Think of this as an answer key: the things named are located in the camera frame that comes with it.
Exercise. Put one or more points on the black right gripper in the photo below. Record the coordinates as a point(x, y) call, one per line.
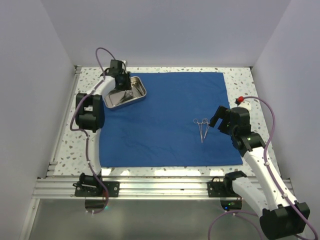
point(222, 112)

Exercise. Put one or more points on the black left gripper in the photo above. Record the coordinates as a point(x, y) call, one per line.
point(127, 86)

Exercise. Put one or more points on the steel surgical forceps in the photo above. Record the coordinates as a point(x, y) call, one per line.
point(200, 127)

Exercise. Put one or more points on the stainless steel instrument tray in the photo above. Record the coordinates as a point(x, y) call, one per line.
point(120, 98)

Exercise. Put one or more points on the blue surgical cloth wrap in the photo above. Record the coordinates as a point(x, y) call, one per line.
point(159, 131)

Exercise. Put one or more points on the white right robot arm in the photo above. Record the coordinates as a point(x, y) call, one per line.
point(280, 213)

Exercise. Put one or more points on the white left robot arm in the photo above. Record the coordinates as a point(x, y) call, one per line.
point(89, 113)

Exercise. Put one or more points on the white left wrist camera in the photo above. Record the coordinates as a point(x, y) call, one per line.
point(124, 63)

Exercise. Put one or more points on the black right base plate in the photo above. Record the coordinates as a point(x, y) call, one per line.
point(220, 188)

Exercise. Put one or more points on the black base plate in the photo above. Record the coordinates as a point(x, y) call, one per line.
point(82, 190)
point(220, 188)

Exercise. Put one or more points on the aluminium left side rail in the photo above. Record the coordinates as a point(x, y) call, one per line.
point(56, 147)

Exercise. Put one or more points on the aluminium rail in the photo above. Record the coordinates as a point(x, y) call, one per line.
point(130, 188)
point(56, 147)

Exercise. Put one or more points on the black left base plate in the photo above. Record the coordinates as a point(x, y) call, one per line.
point(82, 190)

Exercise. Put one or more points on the aluminium front rail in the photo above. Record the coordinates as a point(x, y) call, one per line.
point(130, 188)

